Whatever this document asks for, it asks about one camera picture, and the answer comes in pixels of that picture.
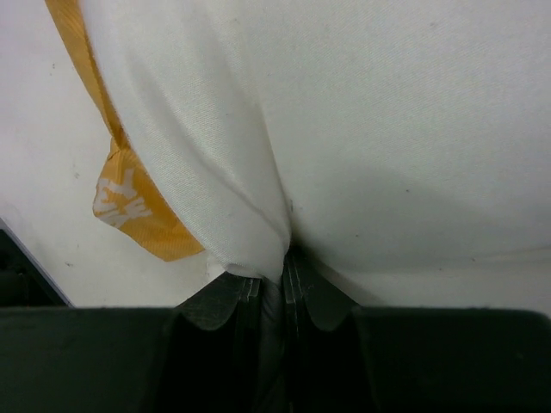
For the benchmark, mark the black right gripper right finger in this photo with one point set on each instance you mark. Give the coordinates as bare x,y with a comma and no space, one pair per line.
345,357

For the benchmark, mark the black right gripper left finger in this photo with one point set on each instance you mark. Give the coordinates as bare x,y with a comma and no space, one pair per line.
198,357

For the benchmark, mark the yellow Mickey Mouse pillowcase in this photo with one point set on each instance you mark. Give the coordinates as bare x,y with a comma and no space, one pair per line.
126,197

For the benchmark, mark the white pillow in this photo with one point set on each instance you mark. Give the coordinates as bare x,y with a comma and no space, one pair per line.
405,145

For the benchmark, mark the aluminium front frame rail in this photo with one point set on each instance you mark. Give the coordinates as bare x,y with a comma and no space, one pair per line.
24,282

